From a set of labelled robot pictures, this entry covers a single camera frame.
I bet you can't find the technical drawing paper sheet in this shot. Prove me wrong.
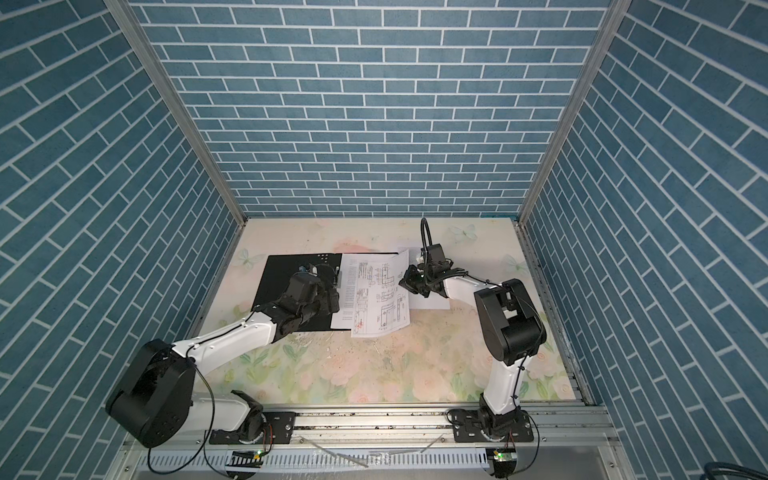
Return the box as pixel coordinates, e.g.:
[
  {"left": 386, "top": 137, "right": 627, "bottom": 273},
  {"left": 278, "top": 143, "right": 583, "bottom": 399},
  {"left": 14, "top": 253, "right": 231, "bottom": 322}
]
[{"left": 351, "top": 251, "right": 410, "bottom": 338}]

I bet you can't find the red folder with black inside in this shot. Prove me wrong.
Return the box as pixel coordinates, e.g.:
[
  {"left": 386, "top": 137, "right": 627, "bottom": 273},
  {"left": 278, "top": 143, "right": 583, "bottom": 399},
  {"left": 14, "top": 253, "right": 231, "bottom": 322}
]
[{"left": 252, "top": 253, "right": 342, "bottom": 341}]

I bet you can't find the text printed paper sheet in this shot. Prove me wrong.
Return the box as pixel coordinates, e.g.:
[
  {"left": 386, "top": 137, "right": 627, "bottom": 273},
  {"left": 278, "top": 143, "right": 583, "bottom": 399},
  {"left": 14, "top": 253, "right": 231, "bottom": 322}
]
[{"left": 330, "top": 252, "right": 395, "bottom": 330}]

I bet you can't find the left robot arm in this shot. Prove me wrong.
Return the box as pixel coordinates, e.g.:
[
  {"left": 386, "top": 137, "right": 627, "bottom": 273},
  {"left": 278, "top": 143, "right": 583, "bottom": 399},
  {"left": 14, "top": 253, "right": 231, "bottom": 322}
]
[{"left": 105, "top": 265, "right": 340, "bottom": 448}]

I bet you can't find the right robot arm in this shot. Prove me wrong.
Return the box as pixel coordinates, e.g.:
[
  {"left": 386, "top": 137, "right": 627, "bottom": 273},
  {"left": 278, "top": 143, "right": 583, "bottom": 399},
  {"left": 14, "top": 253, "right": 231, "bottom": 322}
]
[{"left": 399, "top": 265, "right": 547, "bottom": 417}]

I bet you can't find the text paper sheet far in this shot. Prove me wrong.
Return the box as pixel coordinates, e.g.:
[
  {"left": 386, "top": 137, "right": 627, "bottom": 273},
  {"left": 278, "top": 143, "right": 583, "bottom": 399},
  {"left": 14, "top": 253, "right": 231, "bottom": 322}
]
[{"left": 408, "top": 243, "right": 450, "bottom": 310}]

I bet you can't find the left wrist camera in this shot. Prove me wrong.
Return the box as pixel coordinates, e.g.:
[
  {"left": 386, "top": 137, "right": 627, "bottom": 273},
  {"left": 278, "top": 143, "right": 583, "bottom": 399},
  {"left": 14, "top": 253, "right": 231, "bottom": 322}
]
[{"left": 299, "top": 264, "right": 327, "bottom": 278}]

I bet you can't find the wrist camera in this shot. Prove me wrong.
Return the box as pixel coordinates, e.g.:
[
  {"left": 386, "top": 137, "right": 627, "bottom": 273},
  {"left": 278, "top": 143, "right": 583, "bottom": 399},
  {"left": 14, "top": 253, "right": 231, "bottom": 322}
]
[
  {"left": 424, "top": 244, "right": 449, "bottom": 270},
  {"left": 299, "top": 264, "right": 327, "bottom": 278}
]

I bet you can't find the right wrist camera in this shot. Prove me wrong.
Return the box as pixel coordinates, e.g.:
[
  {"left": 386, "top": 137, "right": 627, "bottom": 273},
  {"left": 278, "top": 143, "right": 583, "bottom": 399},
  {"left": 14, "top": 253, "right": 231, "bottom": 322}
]
[{"left": 424, "top": 244, "right": 449, "bottom": 270}]

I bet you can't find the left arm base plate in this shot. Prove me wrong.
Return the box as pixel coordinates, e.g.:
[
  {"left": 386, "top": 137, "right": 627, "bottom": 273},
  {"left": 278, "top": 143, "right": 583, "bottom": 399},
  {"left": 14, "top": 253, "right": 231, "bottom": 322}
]
[{"left": 208, "top": 411, "right": 296, "bottom": 446}]

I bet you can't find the aluminium front rail frame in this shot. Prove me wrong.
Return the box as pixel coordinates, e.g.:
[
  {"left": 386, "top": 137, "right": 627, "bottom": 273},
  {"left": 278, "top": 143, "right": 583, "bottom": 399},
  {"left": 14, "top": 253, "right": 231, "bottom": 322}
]
[{"left": 107, "top": 403, "right": 633, "bottom": 479}]

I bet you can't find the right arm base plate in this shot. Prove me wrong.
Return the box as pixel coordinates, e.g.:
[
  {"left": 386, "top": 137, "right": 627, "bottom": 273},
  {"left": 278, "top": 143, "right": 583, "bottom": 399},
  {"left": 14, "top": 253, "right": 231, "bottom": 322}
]
[{"left": 445, "top": 408, "right": 534, "bottom": 443}]

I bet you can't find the aluminium right corner post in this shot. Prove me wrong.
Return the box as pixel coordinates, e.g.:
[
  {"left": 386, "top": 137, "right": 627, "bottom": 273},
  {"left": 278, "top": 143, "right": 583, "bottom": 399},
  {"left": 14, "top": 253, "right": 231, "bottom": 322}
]
[{"left": 518, "top": 0, "right": 631, "bottom": 225}]

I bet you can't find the aluminium corner post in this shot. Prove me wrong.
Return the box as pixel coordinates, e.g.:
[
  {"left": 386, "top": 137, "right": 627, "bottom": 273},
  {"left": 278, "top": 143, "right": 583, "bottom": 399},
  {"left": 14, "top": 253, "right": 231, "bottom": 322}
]
[
  {"left": 518, "top": 0, "right": 631, "bottom": 225},
  {"left": 104, "top": 0, "right": 247, "bottom": 227}
]

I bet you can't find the aluminium left corner post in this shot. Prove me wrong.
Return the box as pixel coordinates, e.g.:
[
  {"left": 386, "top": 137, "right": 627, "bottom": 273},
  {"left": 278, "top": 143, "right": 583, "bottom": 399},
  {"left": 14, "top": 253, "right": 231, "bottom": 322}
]
[{"left": 104, "top": 0, "right": 247, "bottom": 227}]

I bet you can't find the black cable bottom right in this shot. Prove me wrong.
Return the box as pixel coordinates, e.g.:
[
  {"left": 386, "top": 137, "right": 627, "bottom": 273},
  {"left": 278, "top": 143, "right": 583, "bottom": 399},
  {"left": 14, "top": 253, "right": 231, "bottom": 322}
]
[{"left": 698, "top": 460, "right": 768, "bottom": 480}]

